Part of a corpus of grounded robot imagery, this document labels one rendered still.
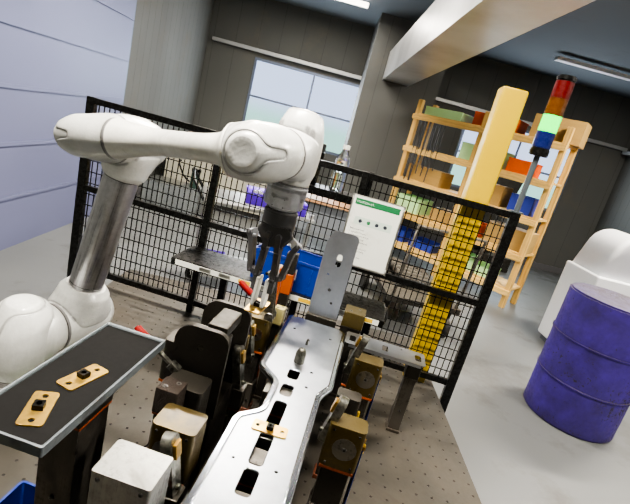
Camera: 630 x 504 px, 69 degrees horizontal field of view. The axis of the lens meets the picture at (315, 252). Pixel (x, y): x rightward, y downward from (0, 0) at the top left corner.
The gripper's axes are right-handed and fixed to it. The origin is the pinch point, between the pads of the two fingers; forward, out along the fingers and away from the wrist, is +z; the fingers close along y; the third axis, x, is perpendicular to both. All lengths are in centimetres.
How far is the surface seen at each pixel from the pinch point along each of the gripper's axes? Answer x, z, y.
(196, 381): -10.6, 21.5, -6.6
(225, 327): -2.5, 10.7, -5.6
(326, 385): 20.3, 29.2, 19.8
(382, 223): 95, -7, 18
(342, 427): -2.1, 24.6, 27.5
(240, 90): 752, -52, -340
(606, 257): 408, 13, 226
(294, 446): -8.7, 29.1, 18.7
